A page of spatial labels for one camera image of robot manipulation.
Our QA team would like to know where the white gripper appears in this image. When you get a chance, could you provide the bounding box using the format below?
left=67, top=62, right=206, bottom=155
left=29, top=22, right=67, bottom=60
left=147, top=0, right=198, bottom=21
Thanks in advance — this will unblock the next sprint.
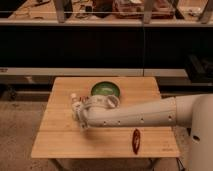
left=72, top=96, right=108, bottom=129

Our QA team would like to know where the white plastic bottle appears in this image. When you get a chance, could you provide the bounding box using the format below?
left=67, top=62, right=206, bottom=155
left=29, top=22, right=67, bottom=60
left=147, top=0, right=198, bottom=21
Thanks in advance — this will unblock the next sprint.
left=70, top=93, right=87, bottom=121

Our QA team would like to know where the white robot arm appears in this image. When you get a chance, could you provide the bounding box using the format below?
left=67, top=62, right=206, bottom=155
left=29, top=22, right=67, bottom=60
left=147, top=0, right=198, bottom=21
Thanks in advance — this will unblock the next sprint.
left=71, top=93, right=213, bottom=171

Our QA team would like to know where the green bowl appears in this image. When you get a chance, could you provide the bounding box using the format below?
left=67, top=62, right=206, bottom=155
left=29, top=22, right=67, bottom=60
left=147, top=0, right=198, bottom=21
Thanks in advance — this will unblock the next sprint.
left=91, top=81, right=120, bottom=97

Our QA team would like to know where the wooden table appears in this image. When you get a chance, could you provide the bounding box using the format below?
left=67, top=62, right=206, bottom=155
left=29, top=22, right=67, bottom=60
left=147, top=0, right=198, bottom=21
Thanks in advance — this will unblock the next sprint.
left=31, top=77, right=180, bottom=160

